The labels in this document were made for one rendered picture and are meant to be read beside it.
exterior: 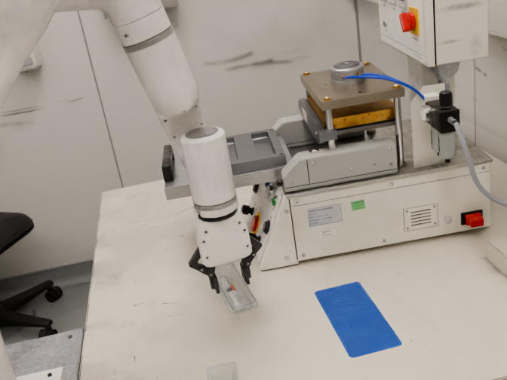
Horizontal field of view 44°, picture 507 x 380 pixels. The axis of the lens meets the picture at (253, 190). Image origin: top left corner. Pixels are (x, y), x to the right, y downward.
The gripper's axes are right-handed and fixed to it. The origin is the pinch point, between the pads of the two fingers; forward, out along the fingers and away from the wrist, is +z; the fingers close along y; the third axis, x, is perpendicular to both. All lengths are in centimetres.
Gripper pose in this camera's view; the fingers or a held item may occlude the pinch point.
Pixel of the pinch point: (230, 278)
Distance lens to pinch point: 128.2
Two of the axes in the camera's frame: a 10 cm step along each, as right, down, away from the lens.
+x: -3.1, -3.4, 8.9
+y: 9.4, -2.6, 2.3
